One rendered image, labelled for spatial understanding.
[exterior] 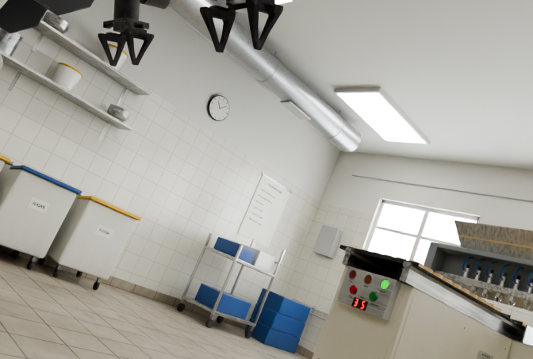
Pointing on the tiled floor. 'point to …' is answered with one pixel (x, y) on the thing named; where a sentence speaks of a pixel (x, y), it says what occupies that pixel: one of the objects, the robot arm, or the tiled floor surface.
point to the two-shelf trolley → (225, 287)
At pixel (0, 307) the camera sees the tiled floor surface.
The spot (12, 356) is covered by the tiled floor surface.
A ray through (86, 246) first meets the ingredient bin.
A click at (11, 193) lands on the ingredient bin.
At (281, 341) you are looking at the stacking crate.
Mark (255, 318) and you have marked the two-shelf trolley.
